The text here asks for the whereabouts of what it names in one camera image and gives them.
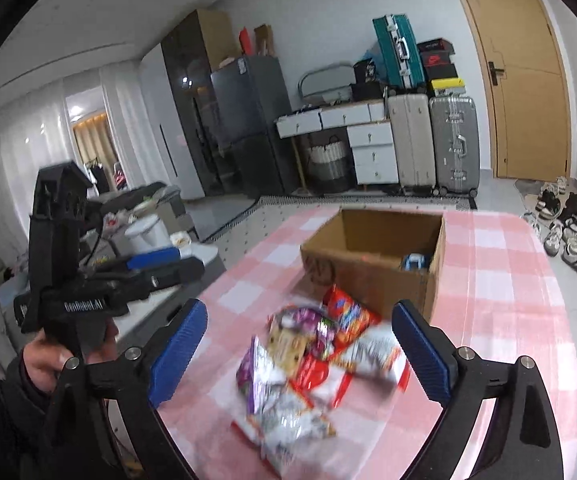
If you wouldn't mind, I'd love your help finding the beige suitcase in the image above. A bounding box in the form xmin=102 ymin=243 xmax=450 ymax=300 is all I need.
xmin=385 ymin=91 xmax=437 ymax=197

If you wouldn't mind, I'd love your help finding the wooden door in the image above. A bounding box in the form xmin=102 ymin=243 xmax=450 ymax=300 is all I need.
xmin=443 ymin=0 xmax=571 ymax=181

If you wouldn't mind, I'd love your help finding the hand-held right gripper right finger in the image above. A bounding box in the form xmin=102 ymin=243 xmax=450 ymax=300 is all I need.
xmin=391 ymin=301 xmax=566 ymax=480

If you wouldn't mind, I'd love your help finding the pink checkered tablecloth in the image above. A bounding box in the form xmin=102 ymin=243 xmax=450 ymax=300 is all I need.
xmin=156 ymin=206 xmax=577 ymax=480

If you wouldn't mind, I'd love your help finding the large cardboard box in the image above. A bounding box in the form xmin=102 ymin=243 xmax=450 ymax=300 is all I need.
xmin=198 ymin=9 xmax=242 ymax=68

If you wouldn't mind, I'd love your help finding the yellow black shoebox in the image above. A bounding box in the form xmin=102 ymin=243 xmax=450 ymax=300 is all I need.
xmin=431 ymin=78 xmax=468 ymax=99

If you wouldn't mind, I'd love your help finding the dark glass cabinet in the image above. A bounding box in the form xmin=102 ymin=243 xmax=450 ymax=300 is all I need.
xmin=161 ymin=9 xmax=229 ymax=198

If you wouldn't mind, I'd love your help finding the pile of shoes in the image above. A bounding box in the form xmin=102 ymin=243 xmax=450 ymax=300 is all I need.
xmin=521 ymin=175 xmax=577 ymax=286

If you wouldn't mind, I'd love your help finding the white sheer curtain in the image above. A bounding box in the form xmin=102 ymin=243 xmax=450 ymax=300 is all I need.
xmin=101 ymin=65 xmax=155 ymax=191
xmin=0 ymin=92 xmax=75 ymax=211

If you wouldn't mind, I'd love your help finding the person's left hand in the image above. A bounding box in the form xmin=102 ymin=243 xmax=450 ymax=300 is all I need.
xmin=21 ymin=317 xmax=120 ymax=397

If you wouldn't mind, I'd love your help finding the white desk with drawers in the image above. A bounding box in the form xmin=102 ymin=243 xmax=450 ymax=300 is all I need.
xmin=275 ymin=100 xmax=400 ymax=193

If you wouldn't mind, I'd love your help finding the dark grey fridge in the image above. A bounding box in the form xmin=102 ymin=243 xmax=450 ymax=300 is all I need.
xmin=211 ymin=55 xmax=301 ymax=198

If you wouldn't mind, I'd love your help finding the grey white woven basket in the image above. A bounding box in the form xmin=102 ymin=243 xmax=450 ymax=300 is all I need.
xmin=302 ymin=135 xmax=352 ymax=194

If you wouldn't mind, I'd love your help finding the white round bucket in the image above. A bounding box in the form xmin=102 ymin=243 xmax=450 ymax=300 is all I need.
xmin=124 ymin=214 xmax=172 ymax=253

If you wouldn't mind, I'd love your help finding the brown cardboard box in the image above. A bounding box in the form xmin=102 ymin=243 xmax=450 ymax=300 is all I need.
xmin=299 ymin=207 xmax=446 ymax=323

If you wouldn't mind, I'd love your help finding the silver suitcase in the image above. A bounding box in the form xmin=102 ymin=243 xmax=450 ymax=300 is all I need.
xmin=428 ymin=92 xmax=480 ymax=198

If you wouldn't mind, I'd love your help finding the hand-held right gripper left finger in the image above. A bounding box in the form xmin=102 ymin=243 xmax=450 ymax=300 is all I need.
xmin=38 ymin=299 xmax=209 ymax=480

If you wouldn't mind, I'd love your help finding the white wardrobe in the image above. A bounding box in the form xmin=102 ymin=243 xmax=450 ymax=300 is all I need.
xmin=141 ymin=42 xmax=206 ymax=202

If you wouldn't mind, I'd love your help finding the wooden handled broom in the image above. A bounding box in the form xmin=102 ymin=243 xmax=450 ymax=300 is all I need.
xmin=289 ymin=135 xmax=310 ymax=196

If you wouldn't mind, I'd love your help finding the pile of snack packets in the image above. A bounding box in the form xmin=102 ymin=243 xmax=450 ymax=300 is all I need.
xmin=233 ymin=284 xmax=411 ymax=478

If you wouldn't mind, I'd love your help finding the black red shoebox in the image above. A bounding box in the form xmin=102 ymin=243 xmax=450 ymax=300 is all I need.
xmin=417 ymin=39 xmax=456 ymax=81

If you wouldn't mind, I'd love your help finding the black bag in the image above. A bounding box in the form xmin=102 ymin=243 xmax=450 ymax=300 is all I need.
xmin=352 ymin=60 xmax=387 ymax=102

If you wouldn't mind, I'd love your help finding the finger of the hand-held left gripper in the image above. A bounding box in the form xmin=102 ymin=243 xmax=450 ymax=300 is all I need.
xmin=116 ymin=257 xmax=205 ymax=307
xmin=99 ymin=247 xmax=182 ymax=275

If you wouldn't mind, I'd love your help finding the teal suitcase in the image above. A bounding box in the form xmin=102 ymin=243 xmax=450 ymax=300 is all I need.
xmin=372 ymin=15 xmax=428 ymax=93

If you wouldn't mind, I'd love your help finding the grey doormat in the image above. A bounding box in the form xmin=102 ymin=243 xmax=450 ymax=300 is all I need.
xmin=513 ymin=177 xmax=569 ymax=216

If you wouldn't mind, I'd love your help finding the arched metal frame mirror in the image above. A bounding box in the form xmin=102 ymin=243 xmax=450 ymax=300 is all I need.
xmin=298 ymin=62 xmax=356 ymax=107

